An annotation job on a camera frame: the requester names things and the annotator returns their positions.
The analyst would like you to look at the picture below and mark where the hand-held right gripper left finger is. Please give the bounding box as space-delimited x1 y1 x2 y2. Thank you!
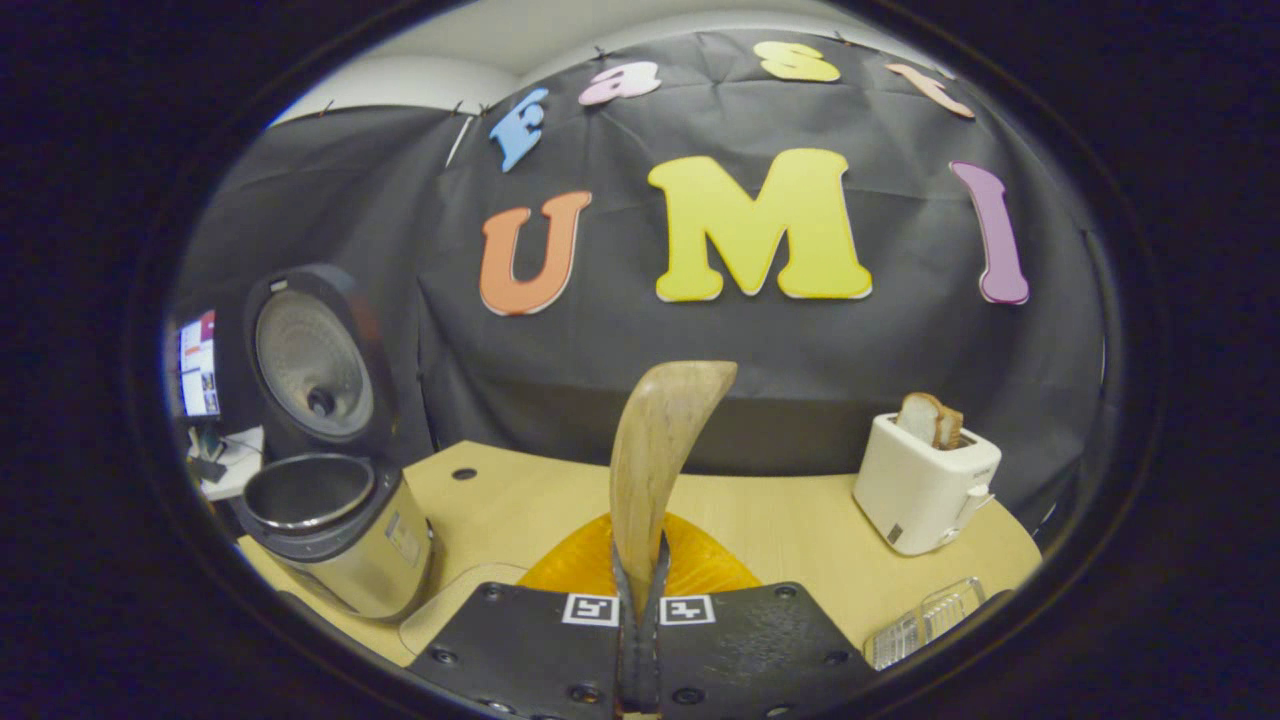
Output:
410 512 641 720

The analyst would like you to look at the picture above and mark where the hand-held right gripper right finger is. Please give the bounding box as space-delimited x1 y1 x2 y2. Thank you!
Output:
640 512 881 720

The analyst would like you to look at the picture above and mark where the clear wire chopstick holder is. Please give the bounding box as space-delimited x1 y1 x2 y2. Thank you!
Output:
865 577 988 671

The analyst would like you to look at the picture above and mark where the black silver rice cooker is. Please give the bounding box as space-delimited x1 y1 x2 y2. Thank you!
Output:
228 263 438 623

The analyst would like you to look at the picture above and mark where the wooden spoon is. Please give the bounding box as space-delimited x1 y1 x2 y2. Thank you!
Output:
610 360 739 616

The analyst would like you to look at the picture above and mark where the white toaster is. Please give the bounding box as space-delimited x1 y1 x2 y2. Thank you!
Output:
853 412 1003 557

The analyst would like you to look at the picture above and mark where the black backdrop cloth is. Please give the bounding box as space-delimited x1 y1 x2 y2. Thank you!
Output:
175 28 1111 521

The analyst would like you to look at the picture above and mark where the white side table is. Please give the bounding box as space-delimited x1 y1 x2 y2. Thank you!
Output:
190 425 266 501

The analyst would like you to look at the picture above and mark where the computer monitor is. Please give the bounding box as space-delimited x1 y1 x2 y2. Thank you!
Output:
178 310 221 419

